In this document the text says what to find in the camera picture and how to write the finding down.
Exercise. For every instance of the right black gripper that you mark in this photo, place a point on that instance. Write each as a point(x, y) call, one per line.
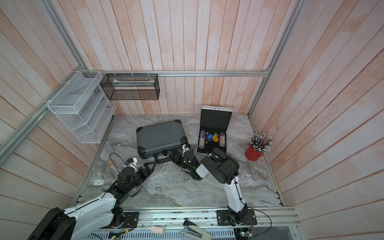
point(178, 158)

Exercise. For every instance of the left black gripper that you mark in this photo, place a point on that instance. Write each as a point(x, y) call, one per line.
point(149, 171)

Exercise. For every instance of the dark grey poker case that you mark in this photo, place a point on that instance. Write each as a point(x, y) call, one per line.
point(161, 140)

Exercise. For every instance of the silver aluminium poker case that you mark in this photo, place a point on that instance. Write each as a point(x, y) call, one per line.
point(214, 120)

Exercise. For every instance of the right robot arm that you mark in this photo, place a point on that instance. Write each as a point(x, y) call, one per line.
point(225, 169)

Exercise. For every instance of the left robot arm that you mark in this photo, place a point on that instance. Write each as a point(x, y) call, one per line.
point(80, 221)

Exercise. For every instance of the purple tan chip stack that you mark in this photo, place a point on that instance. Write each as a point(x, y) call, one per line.
point(202, 139)

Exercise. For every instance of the white label tag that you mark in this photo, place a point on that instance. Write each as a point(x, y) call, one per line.
point(98, 182)

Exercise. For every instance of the pink eraser block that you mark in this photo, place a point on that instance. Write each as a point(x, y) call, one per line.
point(158, 230)

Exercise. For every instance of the black grey stapler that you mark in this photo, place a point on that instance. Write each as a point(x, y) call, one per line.
point(192, 231)

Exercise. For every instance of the red pencil bucket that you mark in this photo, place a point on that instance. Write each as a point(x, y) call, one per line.
point(252, 155)

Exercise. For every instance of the bundle of pencils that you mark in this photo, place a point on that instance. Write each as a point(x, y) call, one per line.
point(261, 142)

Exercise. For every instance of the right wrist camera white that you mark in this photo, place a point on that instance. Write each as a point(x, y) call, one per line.
point(186, 147)

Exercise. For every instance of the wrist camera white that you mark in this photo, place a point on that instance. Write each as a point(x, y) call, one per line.
point(132, 162)
point(186, 147)

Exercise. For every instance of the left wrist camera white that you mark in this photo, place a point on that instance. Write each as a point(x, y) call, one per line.
point(132, 162)

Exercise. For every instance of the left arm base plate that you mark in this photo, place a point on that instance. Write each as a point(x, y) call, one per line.
point(126, 220)

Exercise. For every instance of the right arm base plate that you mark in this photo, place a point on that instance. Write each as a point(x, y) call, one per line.
point(230, 218)

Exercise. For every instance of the black mesh wall basket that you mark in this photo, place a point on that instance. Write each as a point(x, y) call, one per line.
point(131, 87)

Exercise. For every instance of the white mesh wall shelf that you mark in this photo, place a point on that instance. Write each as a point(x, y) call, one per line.
point(84, 111)

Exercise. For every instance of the horizontal aluminium wall rail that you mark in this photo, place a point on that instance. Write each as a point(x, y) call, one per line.
point(198, 73)

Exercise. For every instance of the aluminium front rail frame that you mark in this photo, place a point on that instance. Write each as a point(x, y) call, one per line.
point(207, 218)

